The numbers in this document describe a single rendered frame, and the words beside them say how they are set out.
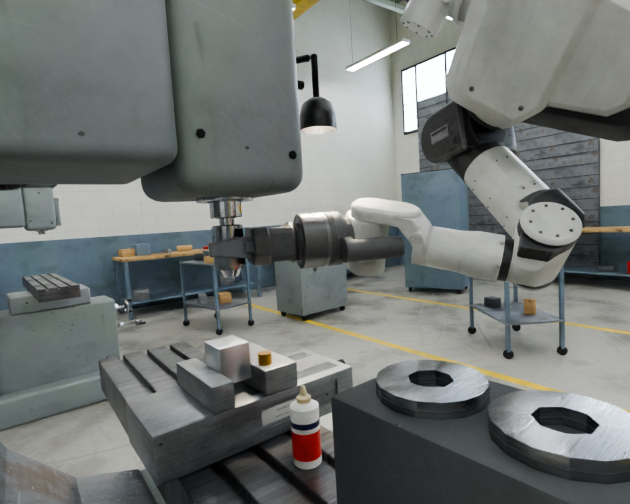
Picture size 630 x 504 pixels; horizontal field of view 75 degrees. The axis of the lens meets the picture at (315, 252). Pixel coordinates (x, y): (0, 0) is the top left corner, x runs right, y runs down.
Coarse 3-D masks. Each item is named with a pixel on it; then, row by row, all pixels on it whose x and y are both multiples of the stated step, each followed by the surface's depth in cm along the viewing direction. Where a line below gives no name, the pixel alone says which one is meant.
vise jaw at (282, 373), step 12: (252, 348) 74; (264, 348) 74; (252, 360) 68; (276, 360) 67; (288, 360) 67; (252, 372) 66; (264, 372) 63; (276, 372) 64; (288, 372) 65; (252, 384) 66; (264, 384) 63; (276, 384) 64; (288, 384) 65
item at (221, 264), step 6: (216, 234) 60; (222, 234) 60; (228, 234) 60; (234, 234) 60; (240, 234) 61; (216, 240) 60; (222, 240) 60; (216, 258) 61; (222, 258) 60; (228, 258) 60; (234, 258) 61; (240, 258) 61; (216, 264) 61; (222, 264) 60; (228, 264) 60; (234, 264) 61; (240, 264) 61; (222, 270) 61
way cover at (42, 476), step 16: (0, 448) 58; (0, 464) 54; (16, 464) 57; (32, 464) 60; (0, 480) 51; (16, 480) 54; (32, 480) 56; (48, 480) 59; (64, 480) 62; (80, 480) 65; (96, 480) 65; (112, 480) 66; (128, 480) 67; (144, 480) 68; (0, 496) 48; (16, 496) 50; (32, 496) 53; (48, 496) 55; (64, 496) 58; (80, 496) 61; (96, 496) 61; (112, 496) 62; (128, 496) 62; (144, 496) 63
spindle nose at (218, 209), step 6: (210, 204) 61; (216, 204) 60; (222, 204) 60; (228, 204) 60; (234, 204) 60; (240, 204) 62; (210, 210) 61; (216, 210) 60; (222, 210) 60; (228, 210) 60; (234, 210) 60; (210, 216) 61; (216, 216) 60; (222, 216) 60; (228, 216) 60; (234, 216) 60; (240, 216) 62
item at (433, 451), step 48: (384, 384) 33; (432, 384) 36; (480, 384) 32; (336, 432) 34; (384, 432) 30; (432, 432) 28; (480, 432) 28; (528, 432) 25; (576, 432) 27; (624, 432) 24; (336, 480) 35; (384, 480) 31; (432, 480) 27; (480, 480) 24; (528, 480) 22; (576, 480) 22; (624, 480) 22
